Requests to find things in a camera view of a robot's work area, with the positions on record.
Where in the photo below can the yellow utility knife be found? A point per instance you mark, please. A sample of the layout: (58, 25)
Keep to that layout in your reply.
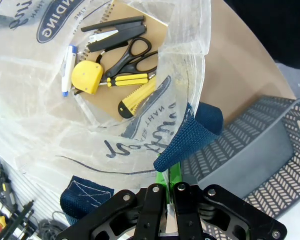
(135, 101)

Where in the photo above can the yellow black screwdriver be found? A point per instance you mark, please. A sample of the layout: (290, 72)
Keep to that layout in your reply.
(130, 80)

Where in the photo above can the black marker pen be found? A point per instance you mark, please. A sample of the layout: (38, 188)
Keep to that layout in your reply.
(110, 23)

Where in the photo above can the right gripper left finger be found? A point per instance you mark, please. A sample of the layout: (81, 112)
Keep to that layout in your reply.
(142, 215)

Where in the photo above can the white pen with blue cap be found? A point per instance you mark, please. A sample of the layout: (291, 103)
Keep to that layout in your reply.
(68, 70)

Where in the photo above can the large gray plastic basket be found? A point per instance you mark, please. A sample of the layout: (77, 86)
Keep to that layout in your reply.
(252, 150)

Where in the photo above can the black stapler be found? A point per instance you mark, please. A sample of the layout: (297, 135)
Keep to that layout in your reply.
(122, 35)

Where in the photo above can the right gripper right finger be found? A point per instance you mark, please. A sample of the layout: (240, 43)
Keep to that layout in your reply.
(195, 215)

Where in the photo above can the black metal stand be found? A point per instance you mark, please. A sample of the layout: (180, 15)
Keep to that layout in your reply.
(21, 220)

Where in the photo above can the black scissors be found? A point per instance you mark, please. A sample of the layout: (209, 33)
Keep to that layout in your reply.
(126, 62)

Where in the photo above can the yellow tape measure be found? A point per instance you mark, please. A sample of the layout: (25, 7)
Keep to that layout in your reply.
(86, 77)

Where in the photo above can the kraft spiral notebook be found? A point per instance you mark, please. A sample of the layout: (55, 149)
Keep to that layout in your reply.
(155, 27)

